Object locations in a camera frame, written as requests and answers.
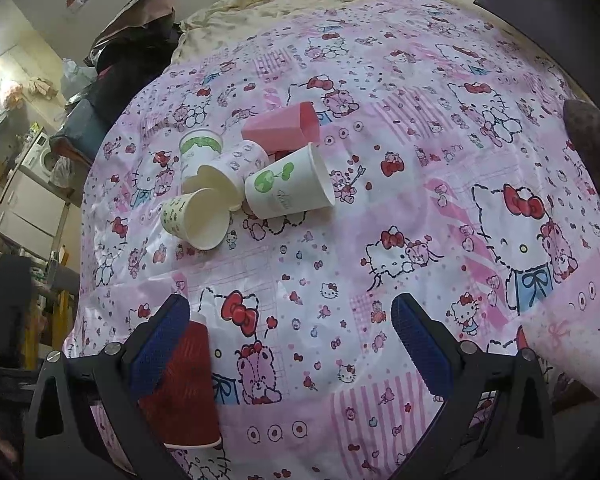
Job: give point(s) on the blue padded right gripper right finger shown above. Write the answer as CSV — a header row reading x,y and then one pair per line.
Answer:
x,y
495,420

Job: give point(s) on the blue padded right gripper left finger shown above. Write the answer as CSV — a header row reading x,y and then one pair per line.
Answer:
x,y
84,420

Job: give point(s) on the red ribbed paper cup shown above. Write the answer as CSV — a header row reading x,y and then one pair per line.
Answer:
x,y
181,410

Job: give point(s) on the white cup green tree print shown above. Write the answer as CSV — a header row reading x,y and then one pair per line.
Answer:
x,y
298,182

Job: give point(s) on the white cup small green pattern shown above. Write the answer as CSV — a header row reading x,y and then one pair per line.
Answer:
x,y
200,218

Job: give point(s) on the pink square plastic cup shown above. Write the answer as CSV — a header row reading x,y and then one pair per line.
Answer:
x,y
285,129

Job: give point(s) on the white cup pink pattern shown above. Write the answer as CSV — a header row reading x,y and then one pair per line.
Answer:
x,y
228,172

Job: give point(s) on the white cup green band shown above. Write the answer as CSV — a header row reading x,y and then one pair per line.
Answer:
x,y
198,147

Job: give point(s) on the pink fluffy sleeve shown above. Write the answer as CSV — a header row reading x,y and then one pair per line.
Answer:
x,y
571,346

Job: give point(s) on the white cabinet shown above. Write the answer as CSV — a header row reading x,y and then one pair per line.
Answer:
x,y
36,219

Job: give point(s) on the dark brown patterned cushion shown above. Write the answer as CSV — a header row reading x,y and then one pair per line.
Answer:
x,y
582,122

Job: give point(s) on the white washing machine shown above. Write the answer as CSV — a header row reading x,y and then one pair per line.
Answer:
x,y
38,160

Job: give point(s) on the pile of bags and clothes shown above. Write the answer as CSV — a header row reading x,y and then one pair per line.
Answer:
x,y
129,53

